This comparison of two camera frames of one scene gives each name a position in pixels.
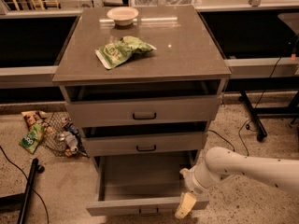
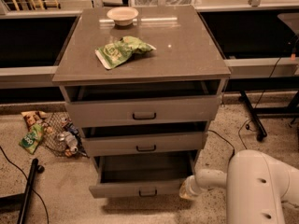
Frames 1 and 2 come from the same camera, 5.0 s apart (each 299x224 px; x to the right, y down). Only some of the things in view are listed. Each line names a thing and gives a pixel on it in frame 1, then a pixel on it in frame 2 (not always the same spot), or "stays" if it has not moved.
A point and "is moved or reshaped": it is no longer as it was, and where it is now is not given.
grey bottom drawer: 141,185 is moved or reshaped
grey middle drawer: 144,144 stays
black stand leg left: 21,202 stays
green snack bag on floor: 33,138 stays
